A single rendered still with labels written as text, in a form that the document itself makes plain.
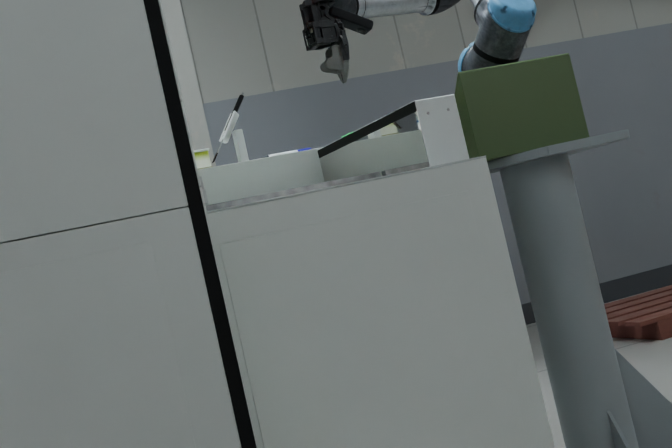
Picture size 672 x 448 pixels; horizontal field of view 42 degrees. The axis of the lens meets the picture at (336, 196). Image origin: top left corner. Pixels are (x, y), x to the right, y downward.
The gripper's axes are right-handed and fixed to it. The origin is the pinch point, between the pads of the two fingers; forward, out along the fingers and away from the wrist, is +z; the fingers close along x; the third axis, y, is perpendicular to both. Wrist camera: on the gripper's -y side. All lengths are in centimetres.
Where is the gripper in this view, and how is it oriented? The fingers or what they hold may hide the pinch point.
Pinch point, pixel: (346, 77)
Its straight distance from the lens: 216.2
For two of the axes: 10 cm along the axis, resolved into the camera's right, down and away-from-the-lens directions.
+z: 2.2, 9.7, -0.5
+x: 3.7, -1.3, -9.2
